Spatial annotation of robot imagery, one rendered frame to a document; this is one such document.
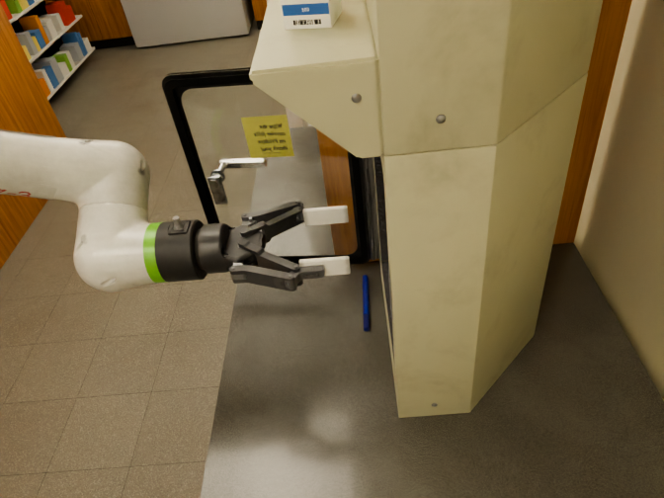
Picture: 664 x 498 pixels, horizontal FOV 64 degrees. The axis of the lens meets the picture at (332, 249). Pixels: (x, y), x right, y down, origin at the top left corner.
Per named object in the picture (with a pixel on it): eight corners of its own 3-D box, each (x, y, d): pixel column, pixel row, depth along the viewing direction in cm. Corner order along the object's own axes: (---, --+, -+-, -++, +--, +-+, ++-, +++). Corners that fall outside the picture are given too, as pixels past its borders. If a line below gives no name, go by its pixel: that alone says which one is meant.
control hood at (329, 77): (364, 42, 77) (359, -33, 70) (383, 158, 52) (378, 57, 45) (286, 52, 77) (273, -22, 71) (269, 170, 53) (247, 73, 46)
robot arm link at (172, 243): (183, 258, 88) (170, 298, 81) (161, 201, 80) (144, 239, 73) (218, 255, 87) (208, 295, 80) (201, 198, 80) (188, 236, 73)
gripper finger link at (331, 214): (304, 226, 84) (305, 223, 85) (349, 222, 84) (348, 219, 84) (302, 210, 82) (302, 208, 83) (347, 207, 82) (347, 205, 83)
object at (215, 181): (226, 206, 95) (218, 179, 91) (214, 206, 95) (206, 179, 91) (228, 199, 96) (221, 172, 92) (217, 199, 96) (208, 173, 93)
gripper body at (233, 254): (191, 248, 75) (256, 243, 74) (203, 212, 81) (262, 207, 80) (205, 286, 79) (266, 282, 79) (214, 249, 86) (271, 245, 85)
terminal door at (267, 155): (372, 264, 103) (354, 61, 77) (221, 265, 107) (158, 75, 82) (372, 261, 103) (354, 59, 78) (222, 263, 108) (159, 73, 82)
